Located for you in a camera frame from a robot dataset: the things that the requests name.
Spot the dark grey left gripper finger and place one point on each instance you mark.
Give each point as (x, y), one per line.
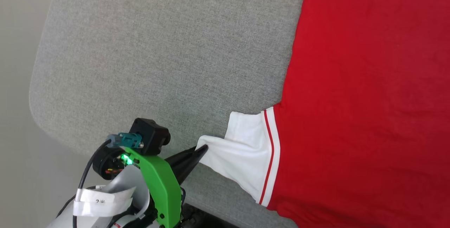
(186, 173)
(184, 157)

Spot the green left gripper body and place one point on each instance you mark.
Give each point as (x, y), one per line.
(163, 186)

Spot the teal connector on left camera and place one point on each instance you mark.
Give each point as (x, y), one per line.
(128, 139)

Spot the grey fabric padded surface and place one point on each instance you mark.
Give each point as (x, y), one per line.
(158, 45)

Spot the red and white garment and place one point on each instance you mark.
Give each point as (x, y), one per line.
(369, 80)

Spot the white paper label strip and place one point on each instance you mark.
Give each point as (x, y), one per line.
(98, 201)

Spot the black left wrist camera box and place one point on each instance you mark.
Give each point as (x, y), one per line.
(149, 136)

